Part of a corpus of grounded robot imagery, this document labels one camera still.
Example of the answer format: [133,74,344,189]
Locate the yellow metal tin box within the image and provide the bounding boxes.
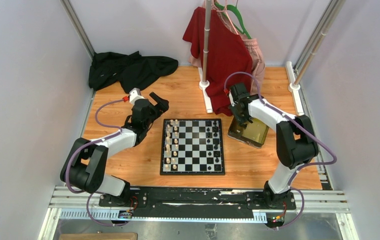
[228,118,270,149]

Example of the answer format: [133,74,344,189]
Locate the black white chess board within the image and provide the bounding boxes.
[160,118,225,176]

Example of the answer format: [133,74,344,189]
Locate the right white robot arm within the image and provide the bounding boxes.
[224,83,319,209]

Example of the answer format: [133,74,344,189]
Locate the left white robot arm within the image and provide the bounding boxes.
[60,88,169,207]

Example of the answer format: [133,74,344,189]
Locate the white chess pieces rows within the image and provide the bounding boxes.
[163,119,179,171]

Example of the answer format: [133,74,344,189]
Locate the black cloth pile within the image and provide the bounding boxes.
[88,51,179,93]

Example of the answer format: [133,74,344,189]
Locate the white clothes rack stand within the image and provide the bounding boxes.
[199,0,213,114]

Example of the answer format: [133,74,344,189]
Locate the red shirt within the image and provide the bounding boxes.
[183,7,252,116]

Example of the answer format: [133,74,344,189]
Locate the right white rack foot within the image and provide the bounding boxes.
[285,0,346,115]

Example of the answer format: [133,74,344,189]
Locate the pink garment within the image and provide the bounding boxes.
[188,0,266,94]

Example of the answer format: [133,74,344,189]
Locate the green clothes hanger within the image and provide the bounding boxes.
[214,0,252,40]

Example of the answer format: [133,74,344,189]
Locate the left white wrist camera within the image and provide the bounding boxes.
[129,88,145,105]

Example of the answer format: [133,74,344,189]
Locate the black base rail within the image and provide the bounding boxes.
[98,186,296,220]

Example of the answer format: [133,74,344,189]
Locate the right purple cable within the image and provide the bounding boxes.
[223,71,338,229]

